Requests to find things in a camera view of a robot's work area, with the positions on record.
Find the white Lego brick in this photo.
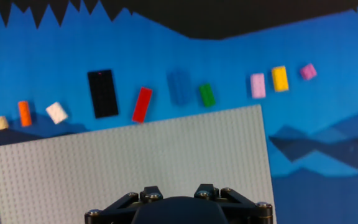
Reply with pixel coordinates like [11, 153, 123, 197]
[45, 101, 69, 125]

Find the grey Lego baseplate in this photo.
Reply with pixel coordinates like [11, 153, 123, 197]
[0, 105, 278, 224]

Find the light pink Lego brick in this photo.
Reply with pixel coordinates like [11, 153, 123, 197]
[249, 73, 267, 100]

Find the small magenta Lego brick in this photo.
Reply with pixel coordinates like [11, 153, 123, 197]
[300, 63, 318, 82]

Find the orange Lego brick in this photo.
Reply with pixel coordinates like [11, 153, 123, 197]
[17, 100, 33, 128]

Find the blue Lego brick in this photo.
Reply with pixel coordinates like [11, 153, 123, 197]
[167, 70, 193, 106]

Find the red Lego plate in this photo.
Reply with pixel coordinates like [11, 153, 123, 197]
[131, 86, 154, 124]

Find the yellow Lego brick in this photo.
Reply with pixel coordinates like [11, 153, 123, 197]
[271, 65, 290, 93]

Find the green Lego brick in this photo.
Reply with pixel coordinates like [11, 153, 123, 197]
[198, 83, 216, 108]

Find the blue mountain print cloth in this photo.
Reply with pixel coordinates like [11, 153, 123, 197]
[0, 0, 358, 224]

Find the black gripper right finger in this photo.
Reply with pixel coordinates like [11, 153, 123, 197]
[194, 184, 273, 224]

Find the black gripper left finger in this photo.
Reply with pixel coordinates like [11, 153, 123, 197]
[85, 185, 163, 224]

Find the black Lego plate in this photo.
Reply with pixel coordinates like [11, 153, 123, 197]
[87, 69, 119, 119]

